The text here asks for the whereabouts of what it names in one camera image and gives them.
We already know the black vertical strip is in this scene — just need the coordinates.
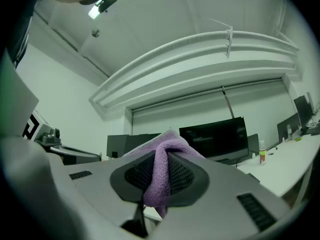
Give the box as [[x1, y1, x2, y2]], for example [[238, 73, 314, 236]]
[[221, 85, 236, 119]]

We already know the thick white ceiling pipe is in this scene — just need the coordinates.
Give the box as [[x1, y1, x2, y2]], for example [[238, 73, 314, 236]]
[[96, 30, 300, 97]]

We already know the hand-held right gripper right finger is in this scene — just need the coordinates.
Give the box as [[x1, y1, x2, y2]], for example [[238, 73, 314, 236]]
[[149, 150, 292, 240]]

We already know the white pipe bracket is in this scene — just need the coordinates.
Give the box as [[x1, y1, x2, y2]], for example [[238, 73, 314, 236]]
[[224, 25, 235, 59]]

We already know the white roller blind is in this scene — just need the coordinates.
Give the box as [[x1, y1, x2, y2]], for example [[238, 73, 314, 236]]
[[131, 78, 289, 160]]

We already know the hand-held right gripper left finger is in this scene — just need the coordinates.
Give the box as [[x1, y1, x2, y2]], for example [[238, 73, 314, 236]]
[[63, 149, 156, 228]]

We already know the thin white ceiling pipe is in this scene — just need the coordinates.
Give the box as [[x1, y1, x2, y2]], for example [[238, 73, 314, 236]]
[[99, 43, 299, 107]]

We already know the dark far monitor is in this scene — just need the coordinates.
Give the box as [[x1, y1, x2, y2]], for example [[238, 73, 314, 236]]
[[293, 91, 314, 129]]

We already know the wide black monitor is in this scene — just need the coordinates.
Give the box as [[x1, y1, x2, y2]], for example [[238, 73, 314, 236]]
[[178, 116, 251, 167]]

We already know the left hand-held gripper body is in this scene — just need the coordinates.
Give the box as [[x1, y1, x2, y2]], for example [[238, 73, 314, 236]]
[[21, 108, 63, 148]]

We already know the ceiling tube light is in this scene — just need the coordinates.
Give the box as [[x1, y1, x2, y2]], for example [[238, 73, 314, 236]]
[[87, 0, 141, 20]]

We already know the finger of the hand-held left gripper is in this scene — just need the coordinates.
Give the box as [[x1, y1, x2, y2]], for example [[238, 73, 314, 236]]
[[46, 144, 102, 166]]

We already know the purple cloth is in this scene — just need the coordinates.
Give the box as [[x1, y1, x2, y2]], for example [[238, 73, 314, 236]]
[[121, 128, 206, 219]]

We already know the small black monitor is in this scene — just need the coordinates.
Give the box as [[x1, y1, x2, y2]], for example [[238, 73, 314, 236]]
[[124, 133, 163, 157]]

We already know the thin dark flat monitor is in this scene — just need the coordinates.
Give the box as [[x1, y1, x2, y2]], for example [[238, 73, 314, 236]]
[[106, 134, 130, 159]]

